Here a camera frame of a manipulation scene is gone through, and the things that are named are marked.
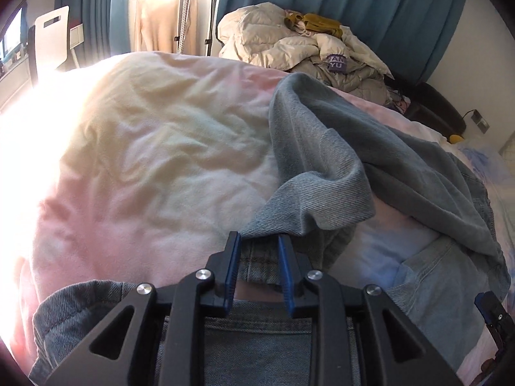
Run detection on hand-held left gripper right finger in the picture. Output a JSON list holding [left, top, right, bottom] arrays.
[[277, 235, 463, 386]]

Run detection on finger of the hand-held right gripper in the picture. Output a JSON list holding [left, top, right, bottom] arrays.
[[474, 290, 510, 332]]

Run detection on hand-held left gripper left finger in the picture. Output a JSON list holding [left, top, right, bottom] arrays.
[[46, 231, 242, 386]]

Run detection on blue denim jeans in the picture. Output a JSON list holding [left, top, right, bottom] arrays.
[[28, 73, 510, 386]]

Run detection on pile of beige clothes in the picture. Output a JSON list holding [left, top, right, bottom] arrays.
[[217, 2, 397, 81]]

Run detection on pastel tie-dye duvet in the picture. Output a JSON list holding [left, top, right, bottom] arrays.
[[0, 51, 515, 386]]

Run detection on floral patterned cloth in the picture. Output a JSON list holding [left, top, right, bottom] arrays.
[[389, 88, 412, 114]]

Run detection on black armchair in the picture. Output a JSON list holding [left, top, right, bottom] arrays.
[[386, 80, 467, 137]]

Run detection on mustard yellow garment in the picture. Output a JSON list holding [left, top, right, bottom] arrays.
[[285, 12, 343, 38]]

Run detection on cream hanging sweater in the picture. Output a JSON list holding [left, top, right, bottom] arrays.
[[133, 0, 200, 55]]

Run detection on black garment steamer stand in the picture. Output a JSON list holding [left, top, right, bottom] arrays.
[[171, 0, 226, 56]]

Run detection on blue curtain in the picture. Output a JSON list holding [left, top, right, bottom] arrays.
[[215, 0, 471, 85], [54, 0, 143, 57]]

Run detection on white dressing table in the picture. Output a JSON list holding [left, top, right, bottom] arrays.
[[0, 54, 31, 111]]

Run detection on white chair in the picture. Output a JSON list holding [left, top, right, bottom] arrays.
[[27, 5, 81, 85]]

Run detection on wall socket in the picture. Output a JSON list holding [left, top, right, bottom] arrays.
[[469, 108, 492, 133]]

